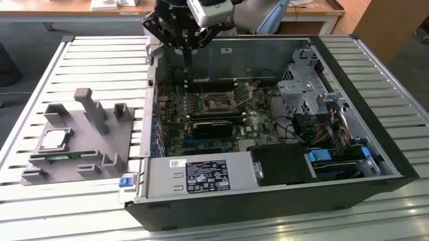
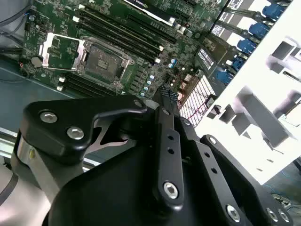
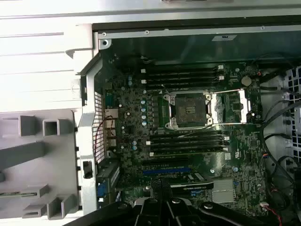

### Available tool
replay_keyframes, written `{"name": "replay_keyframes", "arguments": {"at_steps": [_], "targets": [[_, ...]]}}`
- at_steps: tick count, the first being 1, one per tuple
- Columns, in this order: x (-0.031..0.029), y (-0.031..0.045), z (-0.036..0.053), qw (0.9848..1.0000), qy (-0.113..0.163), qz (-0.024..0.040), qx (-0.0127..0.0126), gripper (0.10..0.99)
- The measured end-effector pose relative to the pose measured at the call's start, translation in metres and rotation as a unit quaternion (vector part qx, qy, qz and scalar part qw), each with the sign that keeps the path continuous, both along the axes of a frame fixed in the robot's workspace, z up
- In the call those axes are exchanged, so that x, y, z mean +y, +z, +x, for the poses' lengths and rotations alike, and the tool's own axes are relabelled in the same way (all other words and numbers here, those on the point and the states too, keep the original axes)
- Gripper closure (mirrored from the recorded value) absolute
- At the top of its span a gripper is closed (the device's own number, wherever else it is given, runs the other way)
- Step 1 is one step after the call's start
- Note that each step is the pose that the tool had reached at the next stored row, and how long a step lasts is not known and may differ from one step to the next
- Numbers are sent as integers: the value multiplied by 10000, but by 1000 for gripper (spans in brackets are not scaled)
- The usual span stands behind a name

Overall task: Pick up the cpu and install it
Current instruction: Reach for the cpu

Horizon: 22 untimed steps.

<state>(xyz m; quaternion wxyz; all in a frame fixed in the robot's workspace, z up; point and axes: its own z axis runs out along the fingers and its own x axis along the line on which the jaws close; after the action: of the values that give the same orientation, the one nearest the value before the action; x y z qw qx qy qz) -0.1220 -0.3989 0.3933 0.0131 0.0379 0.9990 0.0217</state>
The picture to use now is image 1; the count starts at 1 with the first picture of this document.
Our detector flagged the wooden desk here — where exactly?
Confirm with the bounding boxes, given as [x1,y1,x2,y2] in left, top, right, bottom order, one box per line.
[0,0,146,32]
[142,0,346,36]

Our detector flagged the black gripper finger with wide plate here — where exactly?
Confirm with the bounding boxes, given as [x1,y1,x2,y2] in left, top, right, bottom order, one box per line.
[187,23,225,75]

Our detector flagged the silver power supply black label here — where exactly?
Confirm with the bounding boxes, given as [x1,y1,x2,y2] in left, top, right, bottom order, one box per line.
[143,151,259,203]

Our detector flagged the blue disk carrier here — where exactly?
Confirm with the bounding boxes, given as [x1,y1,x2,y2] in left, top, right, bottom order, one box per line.
[306,148,333,164]

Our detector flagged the black plastic shroud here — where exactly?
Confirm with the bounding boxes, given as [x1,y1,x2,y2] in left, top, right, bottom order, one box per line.
[250,145,318,187]

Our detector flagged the CPU socket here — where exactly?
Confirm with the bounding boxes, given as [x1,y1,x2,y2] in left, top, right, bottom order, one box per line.
[199,92,242,114]

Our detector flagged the silver shroud latch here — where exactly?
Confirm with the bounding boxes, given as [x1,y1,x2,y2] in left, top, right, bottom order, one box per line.
[253,161,266,179]

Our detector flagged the silver drive cage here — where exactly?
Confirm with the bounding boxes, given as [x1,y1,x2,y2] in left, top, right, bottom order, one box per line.
[277,49,346,116]

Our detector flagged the silver disk bay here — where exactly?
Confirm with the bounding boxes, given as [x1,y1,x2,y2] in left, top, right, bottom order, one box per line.
[304,143,384,182]

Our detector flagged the black gripper finger with narrow bars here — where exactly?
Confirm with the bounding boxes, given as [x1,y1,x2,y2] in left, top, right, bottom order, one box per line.
[142,10,189,75]

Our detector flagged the green motherboard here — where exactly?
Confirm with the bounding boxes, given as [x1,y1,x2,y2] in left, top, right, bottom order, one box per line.
[153,75,280,156]

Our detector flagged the grey parts rack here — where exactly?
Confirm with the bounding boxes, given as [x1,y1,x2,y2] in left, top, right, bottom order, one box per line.
[20,87,137,186]

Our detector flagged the white papers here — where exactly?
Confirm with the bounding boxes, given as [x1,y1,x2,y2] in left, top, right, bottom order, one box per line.
[289,0,325,7]

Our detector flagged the silver CPU green board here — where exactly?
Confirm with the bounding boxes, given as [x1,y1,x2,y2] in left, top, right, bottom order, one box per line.
[40,130,72,151]

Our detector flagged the coloured wire bundle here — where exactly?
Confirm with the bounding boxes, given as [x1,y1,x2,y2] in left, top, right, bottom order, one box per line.
[310,106,354,153]

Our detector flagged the silver chipset heatsink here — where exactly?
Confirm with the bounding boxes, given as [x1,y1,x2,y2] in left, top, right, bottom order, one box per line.
[237,140,257,152]

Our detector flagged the black graphics card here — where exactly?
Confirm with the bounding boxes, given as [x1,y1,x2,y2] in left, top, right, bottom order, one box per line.
[190,119,235,140]

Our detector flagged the green RAM stick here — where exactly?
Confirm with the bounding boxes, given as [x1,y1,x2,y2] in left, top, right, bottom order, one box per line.
[30,149,95,162]

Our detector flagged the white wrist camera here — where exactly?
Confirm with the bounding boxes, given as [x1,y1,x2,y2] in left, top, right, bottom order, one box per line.
[186,0,235,28]

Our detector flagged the wooden cabinet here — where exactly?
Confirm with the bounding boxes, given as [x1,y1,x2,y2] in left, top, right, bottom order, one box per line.
[350,0,429,66]

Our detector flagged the black PC case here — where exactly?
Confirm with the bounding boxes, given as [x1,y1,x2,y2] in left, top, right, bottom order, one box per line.
[123,34,420,232]

